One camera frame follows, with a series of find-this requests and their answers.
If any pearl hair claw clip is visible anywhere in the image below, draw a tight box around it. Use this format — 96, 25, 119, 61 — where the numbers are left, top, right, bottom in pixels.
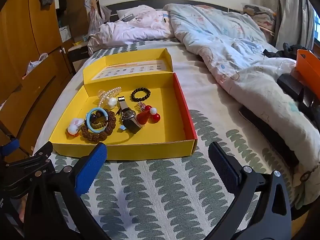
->
98, 87, 121, 109

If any patterned pillow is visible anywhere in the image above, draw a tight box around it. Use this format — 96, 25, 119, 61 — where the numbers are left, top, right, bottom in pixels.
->
242, 3, 277, 31

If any large brown bead bracelet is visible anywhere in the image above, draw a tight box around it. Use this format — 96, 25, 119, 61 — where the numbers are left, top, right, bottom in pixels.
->
81, 108, 117, 144

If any black bead bracelet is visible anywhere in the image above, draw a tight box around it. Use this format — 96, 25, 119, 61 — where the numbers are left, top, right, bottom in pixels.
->
131, 87, 152, 103

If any light blue bangle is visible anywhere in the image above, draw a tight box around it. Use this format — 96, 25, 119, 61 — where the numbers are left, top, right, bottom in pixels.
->
85, 107, 108, 134

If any small rhinestone brooch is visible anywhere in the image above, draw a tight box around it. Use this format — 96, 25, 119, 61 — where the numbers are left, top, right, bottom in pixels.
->
138, 101, 146, 112

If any small brown bead bracelet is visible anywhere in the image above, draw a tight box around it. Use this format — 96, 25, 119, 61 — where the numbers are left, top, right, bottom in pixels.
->
90, 110, 106, 130

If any light blue floral duvet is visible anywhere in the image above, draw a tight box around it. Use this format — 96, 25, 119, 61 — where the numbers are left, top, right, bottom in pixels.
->
164, 4, 319, 205

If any white plastic bag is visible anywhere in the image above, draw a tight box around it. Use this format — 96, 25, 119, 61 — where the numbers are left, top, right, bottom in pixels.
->
25, 53, 48, 76

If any white plush rabbit carrot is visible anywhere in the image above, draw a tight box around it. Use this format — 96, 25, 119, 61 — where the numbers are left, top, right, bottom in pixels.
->
66, 118, 85, 137

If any grey strap wristwatch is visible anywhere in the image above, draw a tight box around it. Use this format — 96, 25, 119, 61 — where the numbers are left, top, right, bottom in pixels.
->
118, 96, 142, 134

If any bedside nightstand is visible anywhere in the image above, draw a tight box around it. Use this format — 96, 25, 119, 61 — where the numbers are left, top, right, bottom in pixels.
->
67, 41, 90, 74

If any black clothing pile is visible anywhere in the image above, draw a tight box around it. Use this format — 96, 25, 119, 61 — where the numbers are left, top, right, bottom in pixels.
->
263, 43, 307, 60

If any red gourd santa ornament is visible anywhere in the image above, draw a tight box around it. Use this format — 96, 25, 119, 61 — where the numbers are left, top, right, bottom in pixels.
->
136, 105, 152, 125

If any white garlic shaped ornament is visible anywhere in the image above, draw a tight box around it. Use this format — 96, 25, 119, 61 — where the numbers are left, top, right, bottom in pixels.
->
105, 96, 118, 109

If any yellow cardboard box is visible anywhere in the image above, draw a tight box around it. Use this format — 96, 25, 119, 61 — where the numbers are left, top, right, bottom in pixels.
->
50, 48, 197, 161

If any orange box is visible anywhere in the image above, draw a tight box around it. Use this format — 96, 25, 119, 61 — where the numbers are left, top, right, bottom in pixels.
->
296, 49, 320, 97

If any red berry hair clip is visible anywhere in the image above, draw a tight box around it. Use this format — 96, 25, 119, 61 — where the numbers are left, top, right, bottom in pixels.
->
149, 107, 161, 124

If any grey curtain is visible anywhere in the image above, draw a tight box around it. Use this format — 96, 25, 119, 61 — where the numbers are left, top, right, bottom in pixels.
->
252, 0, 316, 51

